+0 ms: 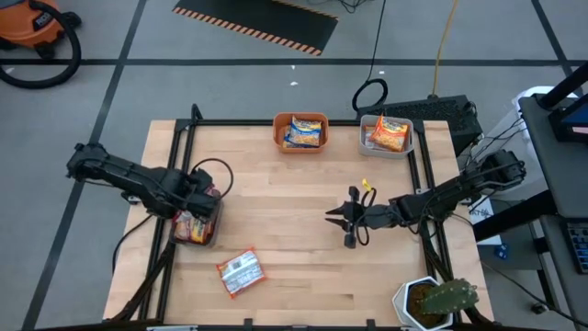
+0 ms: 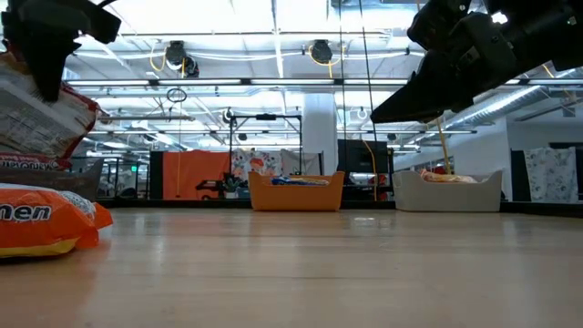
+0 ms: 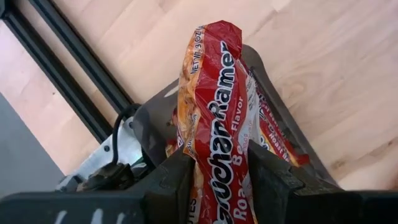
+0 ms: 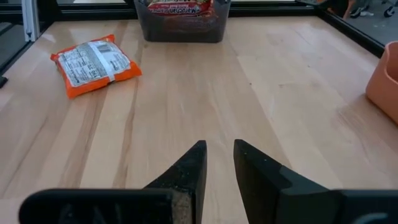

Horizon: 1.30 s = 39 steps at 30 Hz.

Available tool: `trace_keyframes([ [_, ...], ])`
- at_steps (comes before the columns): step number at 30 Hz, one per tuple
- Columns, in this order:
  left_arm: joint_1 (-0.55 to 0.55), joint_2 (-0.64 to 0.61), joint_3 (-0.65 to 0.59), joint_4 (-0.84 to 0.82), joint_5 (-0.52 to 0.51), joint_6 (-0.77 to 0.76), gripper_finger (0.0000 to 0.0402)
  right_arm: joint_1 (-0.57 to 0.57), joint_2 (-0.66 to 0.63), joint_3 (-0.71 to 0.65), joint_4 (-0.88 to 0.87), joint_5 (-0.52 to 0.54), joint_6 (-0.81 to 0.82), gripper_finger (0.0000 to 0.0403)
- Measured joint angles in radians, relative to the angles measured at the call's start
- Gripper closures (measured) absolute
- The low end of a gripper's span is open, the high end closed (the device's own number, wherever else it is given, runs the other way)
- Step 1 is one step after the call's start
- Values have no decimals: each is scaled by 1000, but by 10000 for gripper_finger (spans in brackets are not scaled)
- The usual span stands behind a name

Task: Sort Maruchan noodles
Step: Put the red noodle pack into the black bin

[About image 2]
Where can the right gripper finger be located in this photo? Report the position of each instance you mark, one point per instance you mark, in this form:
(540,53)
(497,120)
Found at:
(437,91)

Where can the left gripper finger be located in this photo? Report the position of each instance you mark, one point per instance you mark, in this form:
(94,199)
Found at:
(52,68)

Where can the orange chicken ramen pack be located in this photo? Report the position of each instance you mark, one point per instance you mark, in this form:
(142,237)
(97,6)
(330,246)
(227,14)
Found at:
(448,177)
(45,232)

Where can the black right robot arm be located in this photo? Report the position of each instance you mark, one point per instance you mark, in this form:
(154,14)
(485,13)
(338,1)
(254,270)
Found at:
(546,36)

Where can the black monitor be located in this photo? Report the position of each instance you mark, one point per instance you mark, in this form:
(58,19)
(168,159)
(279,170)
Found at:
(355,157)

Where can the light grey plastic bin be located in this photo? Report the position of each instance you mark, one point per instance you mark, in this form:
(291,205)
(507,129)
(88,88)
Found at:
(446,198)

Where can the black panel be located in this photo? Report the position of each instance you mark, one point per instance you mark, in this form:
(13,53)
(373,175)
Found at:
(518,168)
(156,175)

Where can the white pillar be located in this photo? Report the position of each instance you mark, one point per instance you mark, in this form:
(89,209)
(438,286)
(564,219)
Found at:
(319,132)

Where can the floral cloth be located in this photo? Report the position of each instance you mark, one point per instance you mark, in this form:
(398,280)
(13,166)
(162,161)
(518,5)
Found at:
(255,164)
(551,173)

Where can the grey cloth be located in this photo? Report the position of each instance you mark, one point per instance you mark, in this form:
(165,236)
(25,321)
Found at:
(309,161)

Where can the long ceiling light bar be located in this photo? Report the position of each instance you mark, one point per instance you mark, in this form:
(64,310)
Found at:
(228,82)

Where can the orange plastic bin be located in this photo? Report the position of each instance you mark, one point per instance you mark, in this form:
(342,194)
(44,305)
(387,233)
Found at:
(296,198)

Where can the small green potted plant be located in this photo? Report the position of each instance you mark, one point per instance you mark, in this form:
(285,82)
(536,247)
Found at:
(234,187)

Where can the silver ventilation duct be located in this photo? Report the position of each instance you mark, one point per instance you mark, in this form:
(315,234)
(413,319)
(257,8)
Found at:
(510,107)

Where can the black background frame rig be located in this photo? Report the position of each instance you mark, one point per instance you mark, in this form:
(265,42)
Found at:
(266,117)

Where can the black metal table frame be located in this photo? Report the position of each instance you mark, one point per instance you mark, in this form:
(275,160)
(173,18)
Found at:
(182,203)

